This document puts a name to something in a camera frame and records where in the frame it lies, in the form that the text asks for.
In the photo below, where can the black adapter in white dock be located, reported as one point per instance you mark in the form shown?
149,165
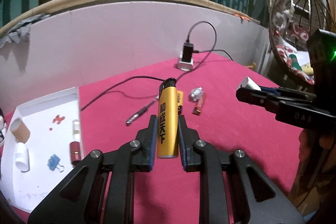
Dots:
185,60

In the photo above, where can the round rattan chair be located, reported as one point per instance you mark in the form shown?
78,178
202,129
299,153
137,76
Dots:
291,23

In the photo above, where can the grey rag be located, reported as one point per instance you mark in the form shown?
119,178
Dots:
20,33

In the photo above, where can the white pill bottle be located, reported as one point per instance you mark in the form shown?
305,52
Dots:
21,157

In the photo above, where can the blue binder clip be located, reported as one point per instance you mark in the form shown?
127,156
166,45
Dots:
54,163

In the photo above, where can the black pen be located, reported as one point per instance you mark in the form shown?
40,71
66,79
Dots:
140,112

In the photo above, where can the yellow lighter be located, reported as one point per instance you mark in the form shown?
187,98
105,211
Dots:
180,101
167,140

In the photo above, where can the white cardboard tray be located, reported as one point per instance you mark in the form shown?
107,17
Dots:
49,119

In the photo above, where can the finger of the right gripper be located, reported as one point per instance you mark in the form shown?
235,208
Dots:
303,114
286,94

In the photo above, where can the red lighter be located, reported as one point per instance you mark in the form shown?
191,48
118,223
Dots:
199,104

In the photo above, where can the white partition board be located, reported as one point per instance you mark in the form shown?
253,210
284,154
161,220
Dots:
83,46

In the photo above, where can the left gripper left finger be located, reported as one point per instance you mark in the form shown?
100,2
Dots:
100,189

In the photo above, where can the camera box with screen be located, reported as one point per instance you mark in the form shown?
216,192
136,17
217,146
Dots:
321,48

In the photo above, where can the bamboo rim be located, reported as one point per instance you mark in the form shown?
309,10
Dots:
56,6

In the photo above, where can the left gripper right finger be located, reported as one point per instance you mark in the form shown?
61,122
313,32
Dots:
233,188

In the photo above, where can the yellowish dropper bottle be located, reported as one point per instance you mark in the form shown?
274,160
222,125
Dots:
76,130

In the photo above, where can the brown tape roll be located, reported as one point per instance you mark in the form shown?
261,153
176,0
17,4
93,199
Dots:
20,131

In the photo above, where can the red table cloth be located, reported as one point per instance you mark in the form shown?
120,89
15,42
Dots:
168,194

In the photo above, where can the red cap small bottle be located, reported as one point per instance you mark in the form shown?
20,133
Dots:
75,153

